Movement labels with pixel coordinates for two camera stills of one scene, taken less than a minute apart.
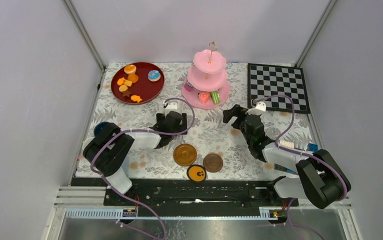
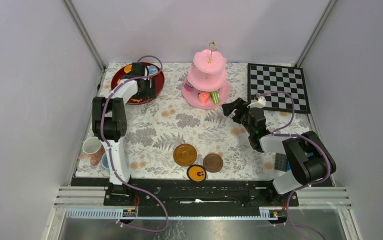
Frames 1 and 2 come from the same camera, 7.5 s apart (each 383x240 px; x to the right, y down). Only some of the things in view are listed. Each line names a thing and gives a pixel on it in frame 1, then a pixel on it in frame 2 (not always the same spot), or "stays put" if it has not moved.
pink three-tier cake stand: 207,74 stays put
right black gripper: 237,110 -> 240,105
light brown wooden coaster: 185,155 stays put
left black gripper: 182,127 -> 150,91
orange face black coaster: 196,173 stays put
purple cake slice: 188,86 stays put
